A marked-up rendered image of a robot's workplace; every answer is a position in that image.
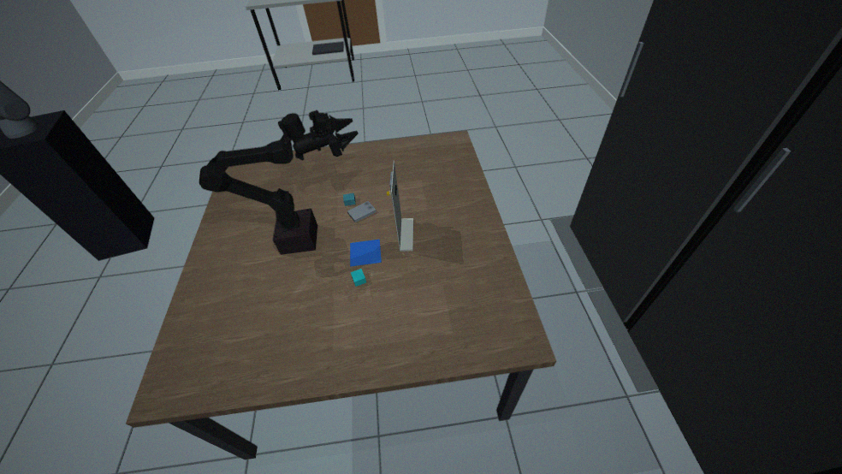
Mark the blue square mat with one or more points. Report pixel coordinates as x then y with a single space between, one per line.
365 252

